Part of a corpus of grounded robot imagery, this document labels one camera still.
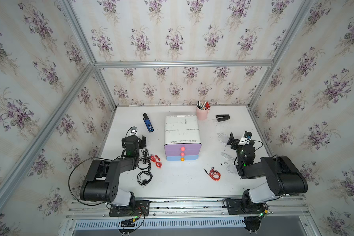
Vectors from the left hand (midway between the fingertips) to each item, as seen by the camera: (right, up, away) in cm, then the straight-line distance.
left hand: (135, 137), depth 93 cm
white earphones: (+59, -2, +9) cm, 60 cm away
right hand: (+66, +2, -3) cm, 66 cm away
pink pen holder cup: (+45, +19, +12) cm, 50 cm away
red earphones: (+12, -14, -2) cm, 18 cm away
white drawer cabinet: (+29, +6, -14) cm, 33 cm away
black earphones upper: (+7, -15, -4) cm, 17 cm away
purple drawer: (+30, -8, -11) cm, 33 cm away
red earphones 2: (+48, -21, -8) cm, 53 cm away
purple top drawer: (+30, -3, -18) cm, 35 cm away
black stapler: (+63, +13, +18) cm, 67 cm away
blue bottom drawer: (+30, -12, -7) cm, 33 cm away
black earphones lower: (+7, -22, -9) cm, 25 cm away
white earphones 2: (+60, -17, -5) cm, 62 cm away
